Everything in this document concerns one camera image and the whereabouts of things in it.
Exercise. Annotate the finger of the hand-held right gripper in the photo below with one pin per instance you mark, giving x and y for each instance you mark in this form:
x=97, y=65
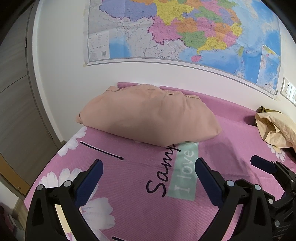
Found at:
x=262, y=163

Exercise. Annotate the pink floral bedsheet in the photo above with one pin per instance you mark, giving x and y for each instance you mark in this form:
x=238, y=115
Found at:
x=138, y=176

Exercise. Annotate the cream cloth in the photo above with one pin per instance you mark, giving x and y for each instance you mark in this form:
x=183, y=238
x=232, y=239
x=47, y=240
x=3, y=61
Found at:
x=279, y=132

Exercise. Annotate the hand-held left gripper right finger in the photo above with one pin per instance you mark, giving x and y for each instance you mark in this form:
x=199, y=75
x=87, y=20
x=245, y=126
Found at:
x=209, y=183

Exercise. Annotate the dusty pink jacket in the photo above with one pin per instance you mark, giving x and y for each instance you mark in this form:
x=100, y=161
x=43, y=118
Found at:
x=150, y=115

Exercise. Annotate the colourful wall map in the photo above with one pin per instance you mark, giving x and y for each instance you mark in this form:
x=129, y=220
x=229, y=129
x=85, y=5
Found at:
x=185, y=30

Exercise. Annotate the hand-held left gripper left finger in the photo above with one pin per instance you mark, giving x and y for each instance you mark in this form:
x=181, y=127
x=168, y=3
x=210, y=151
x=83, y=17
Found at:
x=89, y=183

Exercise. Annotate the olive cloth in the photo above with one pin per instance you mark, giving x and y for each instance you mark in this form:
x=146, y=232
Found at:
x=266, y=109

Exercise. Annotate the grey wardrobe door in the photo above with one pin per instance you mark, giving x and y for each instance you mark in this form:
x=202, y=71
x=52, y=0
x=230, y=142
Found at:
x=18, y=104

